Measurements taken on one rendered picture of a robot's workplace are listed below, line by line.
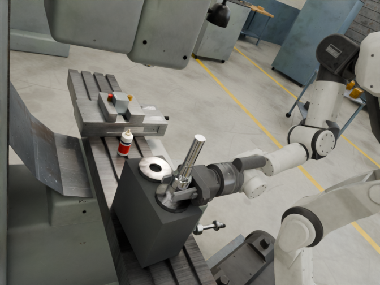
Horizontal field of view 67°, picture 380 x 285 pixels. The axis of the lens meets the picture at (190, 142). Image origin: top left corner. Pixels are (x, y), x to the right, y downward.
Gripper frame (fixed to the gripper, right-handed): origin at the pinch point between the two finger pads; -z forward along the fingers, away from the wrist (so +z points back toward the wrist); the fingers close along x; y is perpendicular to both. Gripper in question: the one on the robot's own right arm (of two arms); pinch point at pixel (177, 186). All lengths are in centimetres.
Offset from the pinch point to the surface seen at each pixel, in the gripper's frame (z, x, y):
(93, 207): -8.0, -24.6, 34.4
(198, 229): 48, -21, 63
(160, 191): -2.9, -1.9, 3.2
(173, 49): 6.8, -30.2, -21.7
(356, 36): 780, -391, -7
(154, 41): 0.6, -30.8, -22.8
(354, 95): 343, -119, 30
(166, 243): -1.4, 6.0, 14.0
